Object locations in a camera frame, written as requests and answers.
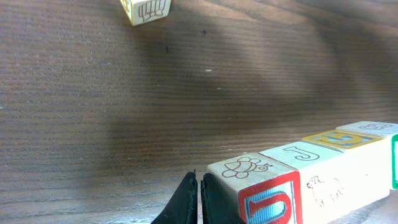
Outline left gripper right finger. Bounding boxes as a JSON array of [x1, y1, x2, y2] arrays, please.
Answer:
[[200, 173, 245, 224]]

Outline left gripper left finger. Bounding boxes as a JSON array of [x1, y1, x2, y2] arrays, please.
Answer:
[[151, 172, 198, 224]]

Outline red U letter block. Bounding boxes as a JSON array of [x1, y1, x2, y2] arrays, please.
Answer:
[[207, 153, 303, 224]]

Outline white block red side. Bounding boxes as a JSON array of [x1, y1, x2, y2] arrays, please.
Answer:
[[302, 129, 392, 189]]

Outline green Z letter block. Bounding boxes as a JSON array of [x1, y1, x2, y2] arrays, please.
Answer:
[[336, 121, 397, 189]]

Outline white block green side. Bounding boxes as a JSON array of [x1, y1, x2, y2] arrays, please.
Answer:
[[120, 0, 172, 26]]

